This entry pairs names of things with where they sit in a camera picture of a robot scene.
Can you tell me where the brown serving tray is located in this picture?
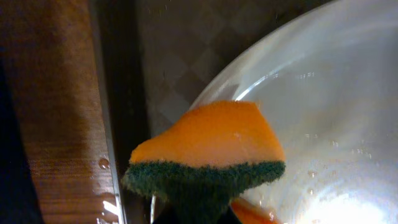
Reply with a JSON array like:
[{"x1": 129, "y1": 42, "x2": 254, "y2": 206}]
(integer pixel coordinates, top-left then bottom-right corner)
[{"x1": 88, "y1": 0, "x2": 323, "y2": 223}]

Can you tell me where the white plate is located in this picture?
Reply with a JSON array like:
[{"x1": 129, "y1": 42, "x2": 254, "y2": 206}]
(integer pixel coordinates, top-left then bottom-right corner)
[{"x1": 194, "y1": 0, "x2": 397, "y2": 223}]

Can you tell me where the orange green sponge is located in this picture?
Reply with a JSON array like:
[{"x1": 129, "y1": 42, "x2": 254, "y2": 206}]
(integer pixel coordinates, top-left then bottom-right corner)
[{"x1": 122, "y1": 101, "x2": 285, "y2": 223}]

